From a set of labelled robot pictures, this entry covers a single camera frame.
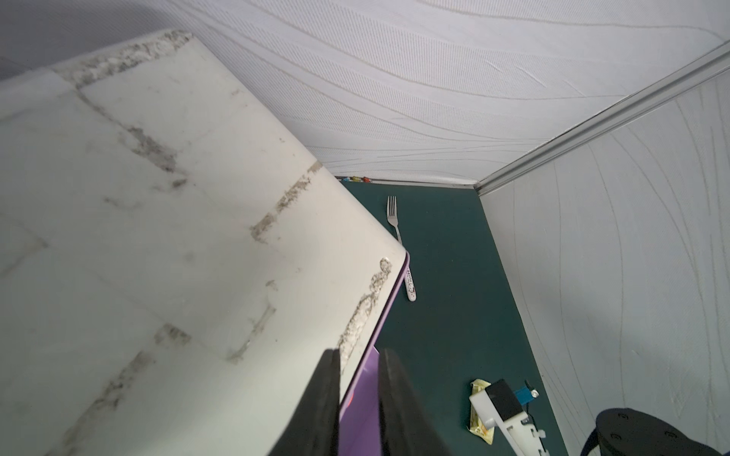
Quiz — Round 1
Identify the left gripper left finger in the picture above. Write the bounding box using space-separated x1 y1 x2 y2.
269 349 340 456

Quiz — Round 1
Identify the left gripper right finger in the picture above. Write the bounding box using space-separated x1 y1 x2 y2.
378 349 451 456

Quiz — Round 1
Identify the purple top drawer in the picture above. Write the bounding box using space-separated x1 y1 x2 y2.
338 256 410 455

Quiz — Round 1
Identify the yellow cookie packet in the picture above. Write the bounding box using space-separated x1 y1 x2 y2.
468 378 496 446

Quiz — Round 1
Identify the white drawer cabinet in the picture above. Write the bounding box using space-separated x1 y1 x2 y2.
1 30 409 455

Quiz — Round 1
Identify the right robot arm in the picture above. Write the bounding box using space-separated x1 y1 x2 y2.
580 408 722 456

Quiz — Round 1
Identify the silver fork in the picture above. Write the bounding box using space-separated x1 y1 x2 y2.
386 196 417 303

